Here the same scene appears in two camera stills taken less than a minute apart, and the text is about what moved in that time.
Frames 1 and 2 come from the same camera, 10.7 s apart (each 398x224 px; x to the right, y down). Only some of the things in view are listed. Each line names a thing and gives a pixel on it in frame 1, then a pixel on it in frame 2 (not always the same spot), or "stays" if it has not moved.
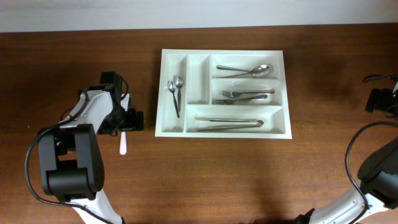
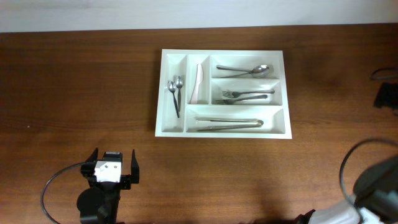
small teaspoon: [171, 88] stays
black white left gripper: [134, 122] -> [126, 180]
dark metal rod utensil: [255, 123] stays
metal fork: [231, 101] stays
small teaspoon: [179, 84] stays
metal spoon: [255, 70] -> [255, 74]
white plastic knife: [123, 147] -> [194, 98]
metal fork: [236, 94] stays
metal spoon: [259, 69] stays
